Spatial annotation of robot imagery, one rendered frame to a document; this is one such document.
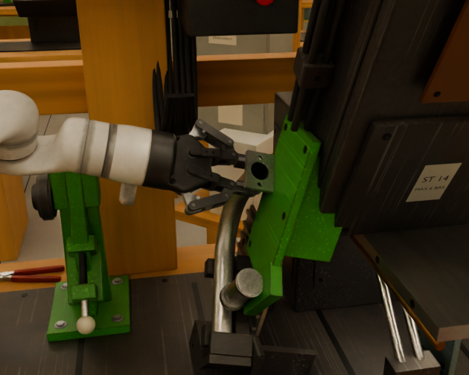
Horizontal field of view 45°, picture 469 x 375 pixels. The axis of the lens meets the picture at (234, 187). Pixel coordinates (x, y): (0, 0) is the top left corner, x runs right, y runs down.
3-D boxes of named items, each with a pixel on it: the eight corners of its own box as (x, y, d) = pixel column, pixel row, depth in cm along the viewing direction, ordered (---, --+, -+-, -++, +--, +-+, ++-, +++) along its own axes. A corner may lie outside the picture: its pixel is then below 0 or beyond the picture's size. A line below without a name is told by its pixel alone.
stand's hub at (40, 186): (54, 228, 86) (48, 182, 83) (33, 230, 85) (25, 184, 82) (59, 206, 93) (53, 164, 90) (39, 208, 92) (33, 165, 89)
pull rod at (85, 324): (95, 336, 86) (91, 305, 84) (77, 338, 86) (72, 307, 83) (97, 315, 91) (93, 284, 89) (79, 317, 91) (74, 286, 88)
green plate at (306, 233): (321, 301, 75) (376, 153, 67) (262, 293, 73) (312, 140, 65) (296, 255, 85) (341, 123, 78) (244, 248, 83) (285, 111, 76)
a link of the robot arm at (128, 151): (141, 149, 82) (97, 141, 80) (155, 113, 72) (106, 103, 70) (132, 208, 78) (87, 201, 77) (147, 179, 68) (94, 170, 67)
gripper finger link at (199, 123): (194, 122, 76) (228, 150, 76) (202, 114, 77) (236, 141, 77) (189, 131, 78) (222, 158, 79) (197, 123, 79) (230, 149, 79)
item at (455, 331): (572, 333, 61) (579, 310, 59) (433, 352, 58) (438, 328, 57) (406, 187, 96) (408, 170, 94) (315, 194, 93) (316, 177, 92)
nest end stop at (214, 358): (239, 372, 81) (251, 366, 77) (199, 369, 79) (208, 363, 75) (239, 363, 81) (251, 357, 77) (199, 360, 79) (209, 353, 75)
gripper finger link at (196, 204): (182, 209, 74) (220, 193, 77) (188, 221, 74) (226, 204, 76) (187, 202, 72) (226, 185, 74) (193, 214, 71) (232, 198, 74)
